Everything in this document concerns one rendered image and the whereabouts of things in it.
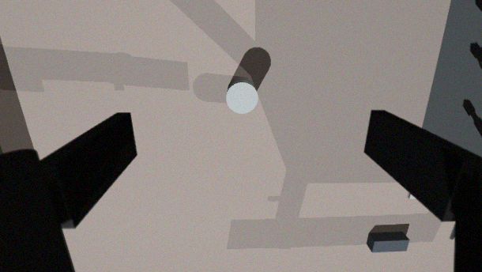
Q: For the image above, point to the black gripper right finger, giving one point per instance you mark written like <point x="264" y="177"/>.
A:
<point x="444" y="177"/>

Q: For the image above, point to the grey metal cylinder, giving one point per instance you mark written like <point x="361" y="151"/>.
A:
<point x="242" y="96"/>

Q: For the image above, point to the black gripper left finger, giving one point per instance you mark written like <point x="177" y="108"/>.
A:
<point x="39" y="198"/>

